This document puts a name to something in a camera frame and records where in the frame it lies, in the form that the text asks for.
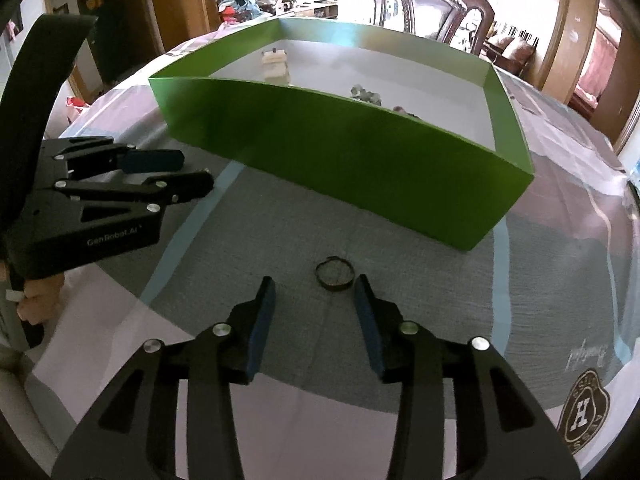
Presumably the left hand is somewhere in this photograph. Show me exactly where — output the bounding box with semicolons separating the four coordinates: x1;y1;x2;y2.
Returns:
16;274;65;325

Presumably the dark wooden chair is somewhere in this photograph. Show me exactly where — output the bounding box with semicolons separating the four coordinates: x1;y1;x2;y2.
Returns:
373;0;495;55

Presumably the green cardboard box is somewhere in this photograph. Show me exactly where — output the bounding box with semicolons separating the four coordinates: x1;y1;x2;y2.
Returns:
150;18;534;251

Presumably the small dark ring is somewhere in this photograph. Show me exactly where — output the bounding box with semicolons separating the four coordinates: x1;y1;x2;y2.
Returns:
314;254;357;293

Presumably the plaid tablecloth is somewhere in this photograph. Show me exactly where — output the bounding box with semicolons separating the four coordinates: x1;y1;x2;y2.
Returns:
0;24;640;480

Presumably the red white paper bag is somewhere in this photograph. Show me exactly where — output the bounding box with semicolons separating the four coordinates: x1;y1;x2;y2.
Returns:
65;96;90;124

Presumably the silver floral hair clip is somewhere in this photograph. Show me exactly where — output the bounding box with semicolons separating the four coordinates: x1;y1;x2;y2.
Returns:
350;84;382;106

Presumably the chair with clothes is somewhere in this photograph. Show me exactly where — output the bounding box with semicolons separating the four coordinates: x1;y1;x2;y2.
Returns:
215;0;272;24

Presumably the wooden tv cabinet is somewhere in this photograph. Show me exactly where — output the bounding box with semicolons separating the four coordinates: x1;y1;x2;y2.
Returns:
279;1;338;20

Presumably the white wrist watch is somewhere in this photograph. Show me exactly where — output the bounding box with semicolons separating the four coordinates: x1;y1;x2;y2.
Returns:
262;48;291;84

